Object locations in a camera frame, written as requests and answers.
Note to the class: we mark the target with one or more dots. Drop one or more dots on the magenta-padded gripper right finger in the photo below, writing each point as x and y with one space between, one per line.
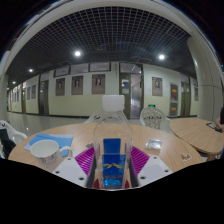
155 168

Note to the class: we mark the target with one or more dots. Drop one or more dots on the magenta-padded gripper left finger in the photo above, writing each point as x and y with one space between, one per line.
70 168

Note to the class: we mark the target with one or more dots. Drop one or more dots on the clear plastic bottle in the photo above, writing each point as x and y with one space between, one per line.
113 133

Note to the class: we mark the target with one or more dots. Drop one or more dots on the small clear plastic packet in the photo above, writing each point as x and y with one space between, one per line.
153 144

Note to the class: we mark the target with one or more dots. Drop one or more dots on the small white paper scrap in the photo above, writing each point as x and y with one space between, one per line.
89 145

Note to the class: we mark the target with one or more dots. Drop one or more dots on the white ceramic mug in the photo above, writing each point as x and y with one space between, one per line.
45 150

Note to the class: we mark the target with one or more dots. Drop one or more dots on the small printed sticker card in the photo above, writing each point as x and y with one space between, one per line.
185 157

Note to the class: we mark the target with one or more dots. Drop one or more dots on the light blue cloth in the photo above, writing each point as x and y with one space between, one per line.
50 137

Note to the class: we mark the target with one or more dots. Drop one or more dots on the white lattice-back plastic chair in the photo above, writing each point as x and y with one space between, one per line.
95 117
153 117

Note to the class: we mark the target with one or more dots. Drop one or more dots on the round wooden side table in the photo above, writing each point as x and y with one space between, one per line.
195 133

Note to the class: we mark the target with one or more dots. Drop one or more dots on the green exit sign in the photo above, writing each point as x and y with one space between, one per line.
151 106

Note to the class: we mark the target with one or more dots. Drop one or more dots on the black bag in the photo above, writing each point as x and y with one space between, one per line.
6 145

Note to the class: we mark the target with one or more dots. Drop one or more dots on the black smartphone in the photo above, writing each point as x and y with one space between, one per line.
212 125

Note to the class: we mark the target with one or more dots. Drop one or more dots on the open grey doorway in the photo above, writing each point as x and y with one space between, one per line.
131 95

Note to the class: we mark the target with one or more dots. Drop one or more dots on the person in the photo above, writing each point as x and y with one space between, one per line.
221 120

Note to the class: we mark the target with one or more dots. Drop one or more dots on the round ceiling lights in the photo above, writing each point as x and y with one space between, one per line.
77 53

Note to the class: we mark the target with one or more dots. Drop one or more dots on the framed wall pictures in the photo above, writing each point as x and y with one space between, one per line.
98 84

